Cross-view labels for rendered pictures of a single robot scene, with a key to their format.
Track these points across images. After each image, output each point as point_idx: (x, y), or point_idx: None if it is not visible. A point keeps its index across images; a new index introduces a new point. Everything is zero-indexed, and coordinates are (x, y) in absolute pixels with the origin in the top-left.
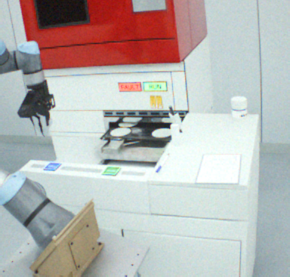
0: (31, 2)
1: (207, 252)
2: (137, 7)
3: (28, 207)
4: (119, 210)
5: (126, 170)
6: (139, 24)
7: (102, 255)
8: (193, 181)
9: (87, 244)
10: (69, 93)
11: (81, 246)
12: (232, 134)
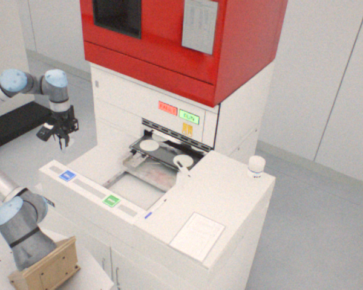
0: None
1: None
2: (186, 42)
3: (14, 235)
4: (110, 233)
5: (123, 205)
6: (184, 59)
7: (73, 279)
8: (167, 242)
9: (61, 270)
10: (116, 91)
11: (52, 273)
12: (233, 196)
